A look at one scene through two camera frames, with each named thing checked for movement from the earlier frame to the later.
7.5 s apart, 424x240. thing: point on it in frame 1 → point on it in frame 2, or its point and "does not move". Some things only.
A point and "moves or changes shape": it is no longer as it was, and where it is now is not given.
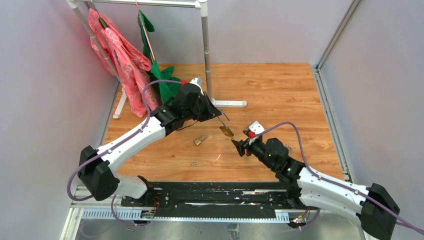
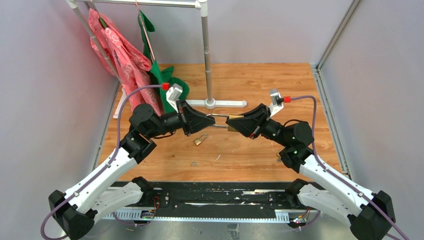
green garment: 164,90 does not move
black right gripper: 240,146 → 253,123
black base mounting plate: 226,196 does not move
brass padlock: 224,129 moves or changes shape
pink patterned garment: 130,65 does not move
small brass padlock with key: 197,141 does not move
